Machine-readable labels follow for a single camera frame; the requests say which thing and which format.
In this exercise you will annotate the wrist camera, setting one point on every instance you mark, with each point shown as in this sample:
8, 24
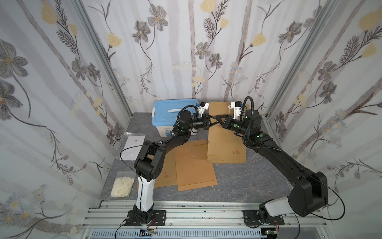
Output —
237, 109
202, 108

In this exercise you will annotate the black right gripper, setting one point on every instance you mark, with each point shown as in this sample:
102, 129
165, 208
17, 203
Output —
227, 122

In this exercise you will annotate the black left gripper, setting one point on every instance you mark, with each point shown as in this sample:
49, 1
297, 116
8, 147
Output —
206, 122

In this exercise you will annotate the bag of white material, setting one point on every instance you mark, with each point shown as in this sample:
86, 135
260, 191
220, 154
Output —
122, 187

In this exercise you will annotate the white slotted cable duct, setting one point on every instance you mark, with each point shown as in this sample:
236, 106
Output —
208, 233

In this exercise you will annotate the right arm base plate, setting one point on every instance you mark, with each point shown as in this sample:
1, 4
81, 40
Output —
250, 217

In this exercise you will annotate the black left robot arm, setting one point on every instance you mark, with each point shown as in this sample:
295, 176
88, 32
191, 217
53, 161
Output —
150, 160

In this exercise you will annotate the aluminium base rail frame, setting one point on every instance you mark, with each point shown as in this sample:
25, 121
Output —
201, 215

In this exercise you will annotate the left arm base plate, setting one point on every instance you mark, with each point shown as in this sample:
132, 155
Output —
158, 218

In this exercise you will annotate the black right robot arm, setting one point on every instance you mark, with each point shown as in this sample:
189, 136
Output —
309, 189

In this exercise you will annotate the blue lid storage box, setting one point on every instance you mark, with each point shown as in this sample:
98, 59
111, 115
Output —
164, 114

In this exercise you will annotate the kraft file bag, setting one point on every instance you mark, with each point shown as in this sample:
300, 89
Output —
193, 169
168, 175
223, 145

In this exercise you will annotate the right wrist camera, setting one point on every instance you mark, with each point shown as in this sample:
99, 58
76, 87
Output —
237, 109

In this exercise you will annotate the clear plastic zip bag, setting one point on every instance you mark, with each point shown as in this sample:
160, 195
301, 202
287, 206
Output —
131, 145

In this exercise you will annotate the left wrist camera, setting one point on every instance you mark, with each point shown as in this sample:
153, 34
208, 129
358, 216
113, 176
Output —
202, 108

